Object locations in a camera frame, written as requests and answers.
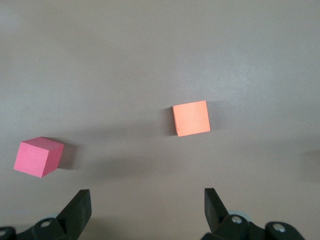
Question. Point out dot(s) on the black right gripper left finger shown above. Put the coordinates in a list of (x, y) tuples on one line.
[(75, 215)]

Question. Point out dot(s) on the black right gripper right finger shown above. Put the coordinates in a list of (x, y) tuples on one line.
[(215, 212)]

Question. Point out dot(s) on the red foam cube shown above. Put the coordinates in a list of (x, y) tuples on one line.
[(35, 157)]

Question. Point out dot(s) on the orange foam cube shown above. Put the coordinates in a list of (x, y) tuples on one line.
[(191, 118)]

